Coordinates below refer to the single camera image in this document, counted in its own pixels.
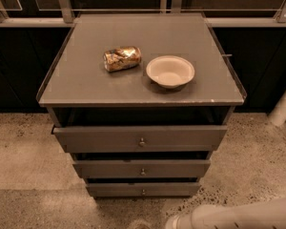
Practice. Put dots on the grey drawer cabinet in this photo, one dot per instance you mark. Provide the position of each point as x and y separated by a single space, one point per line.
79 91

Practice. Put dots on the crushed golden drink can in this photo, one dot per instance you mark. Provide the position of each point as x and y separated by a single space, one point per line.
122 58

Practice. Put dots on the white paper bowl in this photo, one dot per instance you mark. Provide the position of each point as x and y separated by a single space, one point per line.
170 71

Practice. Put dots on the white pipe by wall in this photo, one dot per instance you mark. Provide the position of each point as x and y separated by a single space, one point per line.
278 114

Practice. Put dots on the grey metal railing frame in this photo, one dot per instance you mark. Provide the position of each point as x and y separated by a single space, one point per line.
217 13

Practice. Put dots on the grey drawer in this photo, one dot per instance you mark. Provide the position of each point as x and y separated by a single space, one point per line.
134 139
141 168
133 190

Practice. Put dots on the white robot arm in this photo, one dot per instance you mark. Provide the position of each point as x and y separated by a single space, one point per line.
260 215

